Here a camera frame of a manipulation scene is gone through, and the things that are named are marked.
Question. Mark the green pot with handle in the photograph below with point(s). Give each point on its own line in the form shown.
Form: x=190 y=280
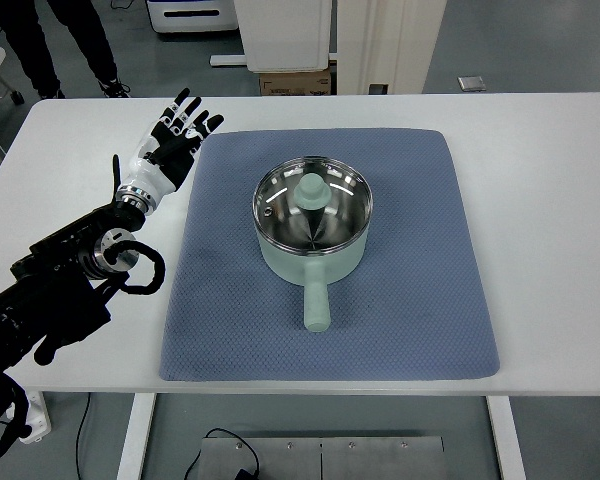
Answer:
x=314 y=273

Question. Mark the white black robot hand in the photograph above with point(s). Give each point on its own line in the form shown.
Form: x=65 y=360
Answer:
x=166 y=155

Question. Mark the person in black trousers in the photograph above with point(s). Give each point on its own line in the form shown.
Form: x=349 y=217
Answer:
x=82 y=28

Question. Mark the glass lid green knob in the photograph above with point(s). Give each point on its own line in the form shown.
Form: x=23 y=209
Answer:
x=312 y=205

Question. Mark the grey floor socket plate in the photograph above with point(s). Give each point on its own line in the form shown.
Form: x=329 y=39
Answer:
x=471 y=84

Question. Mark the white appliance with slot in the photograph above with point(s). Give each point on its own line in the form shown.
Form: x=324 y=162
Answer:
x=167 y=17

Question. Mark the cardboard box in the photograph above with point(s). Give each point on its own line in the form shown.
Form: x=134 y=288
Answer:
x=315 y=83

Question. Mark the metal base plate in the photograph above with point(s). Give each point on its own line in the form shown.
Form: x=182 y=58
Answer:
x=323 y=458

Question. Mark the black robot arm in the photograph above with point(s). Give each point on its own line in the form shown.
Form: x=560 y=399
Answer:
x=61 y=291

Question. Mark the white power strip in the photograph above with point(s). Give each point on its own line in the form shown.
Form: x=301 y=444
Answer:
x=28 y=419

